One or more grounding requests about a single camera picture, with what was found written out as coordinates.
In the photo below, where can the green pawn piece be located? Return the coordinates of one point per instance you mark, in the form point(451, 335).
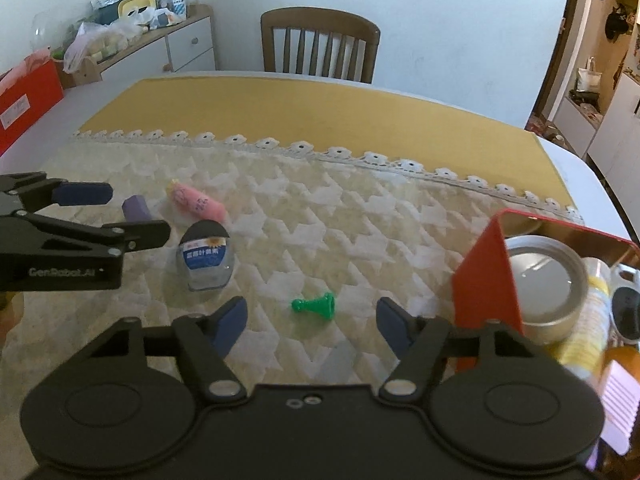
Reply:
point(315, 305)

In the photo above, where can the round silver tin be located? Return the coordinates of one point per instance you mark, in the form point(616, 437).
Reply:
point(545, 285)

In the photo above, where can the red tin box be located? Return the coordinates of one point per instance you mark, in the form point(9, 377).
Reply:
point(482, 280)

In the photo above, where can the wooden chair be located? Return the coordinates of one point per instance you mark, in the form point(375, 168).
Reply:
point(320, 47)

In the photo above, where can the white drawer cabinet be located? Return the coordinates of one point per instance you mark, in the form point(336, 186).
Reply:
point(185, 45)

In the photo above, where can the pink sausage packet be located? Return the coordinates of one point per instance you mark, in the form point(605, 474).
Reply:
point(197, 201)

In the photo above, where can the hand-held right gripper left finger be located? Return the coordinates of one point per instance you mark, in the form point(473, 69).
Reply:
point(229, 322)

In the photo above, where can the purple block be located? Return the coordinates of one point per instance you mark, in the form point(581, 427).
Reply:
point(136, 208)

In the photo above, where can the white blue drink cup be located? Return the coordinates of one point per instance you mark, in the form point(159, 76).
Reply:
point(179, 2)

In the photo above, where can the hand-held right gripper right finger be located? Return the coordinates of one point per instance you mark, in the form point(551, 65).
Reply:
point(392, 322)

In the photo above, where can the teal yellow container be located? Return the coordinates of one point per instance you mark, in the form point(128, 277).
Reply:
point(127, 2)

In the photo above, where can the clear plastic bag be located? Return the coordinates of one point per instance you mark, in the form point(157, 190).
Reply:
point(97, 45)

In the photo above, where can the purple comb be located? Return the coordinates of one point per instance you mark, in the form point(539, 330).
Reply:
point(617, 405)

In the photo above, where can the white framed sunglasses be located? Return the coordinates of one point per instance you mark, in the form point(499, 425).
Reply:
point(627, 310)

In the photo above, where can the red paper bag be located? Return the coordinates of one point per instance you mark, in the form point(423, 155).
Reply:
point(27, 100)

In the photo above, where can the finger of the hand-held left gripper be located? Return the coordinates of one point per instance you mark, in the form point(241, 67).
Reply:
point(145, 234)
point(82, 193)

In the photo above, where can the black hat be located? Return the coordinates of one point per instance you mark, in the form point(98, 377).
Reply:
point(617, 22)

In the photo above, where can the cream quilted lace cloth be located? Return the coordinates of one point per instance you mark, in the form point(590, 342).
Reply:
point(325, 240)

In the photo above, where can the white low bench cabinet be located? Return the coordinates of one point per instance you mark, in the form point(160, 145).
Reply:
point(577, 125)

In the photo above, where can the white tall cabinet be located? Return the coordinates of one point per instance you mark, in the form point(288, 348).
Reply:
point(617, 125)

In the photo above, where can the white tote bag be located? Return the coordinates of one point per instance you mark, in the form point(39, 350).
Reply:
point(590, 77)

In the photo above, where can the white yellow bottle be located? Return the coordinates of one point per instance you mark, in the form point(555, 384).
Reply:
point(592, 320)

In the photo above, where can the yellow tablecloth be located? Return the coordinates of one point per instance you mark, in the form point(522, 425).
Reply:
point(300, 115)

